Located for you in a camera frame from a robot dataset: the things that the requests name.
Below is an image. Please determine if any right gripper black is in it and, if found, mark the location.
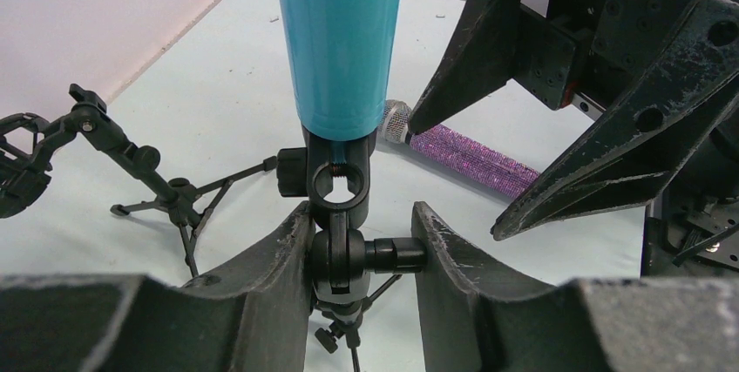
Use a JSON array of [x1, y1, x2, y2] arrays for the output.
[[408, 0, 738, 240]]

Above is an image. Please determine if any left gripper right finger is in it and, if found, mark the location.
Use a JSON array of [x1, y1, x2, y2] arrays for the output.
[[411, 201, 738, 371]]

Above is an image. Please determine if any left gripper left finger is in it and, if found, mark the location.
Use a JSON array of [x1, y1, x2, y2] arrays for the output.
[[1, 203, 315, 371]]

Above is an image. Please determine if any tripod stand with double clamp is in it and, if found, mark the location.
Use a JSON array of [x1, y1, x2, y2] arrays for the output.
[[276, 130, 428, 371]]

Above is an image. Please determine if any teal blue microphone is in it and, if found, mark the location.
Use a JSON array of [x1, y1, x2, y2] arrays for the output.
[[280, 0, 399, 141]]

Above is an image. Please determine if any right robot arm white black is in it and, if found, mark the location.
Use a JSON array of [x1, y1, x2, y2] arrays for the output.
[[401, 0, 738, 277]]

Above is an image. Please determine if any purple glitter microphone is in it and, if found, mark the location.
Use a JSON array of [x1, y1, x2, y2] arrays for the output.
[[377, 99, 539, 198]]

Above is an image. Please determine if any tripod stand with shock mount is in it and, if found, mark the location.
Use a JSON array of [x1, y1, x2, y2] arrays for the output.
[[0, 83, 280, 280]]

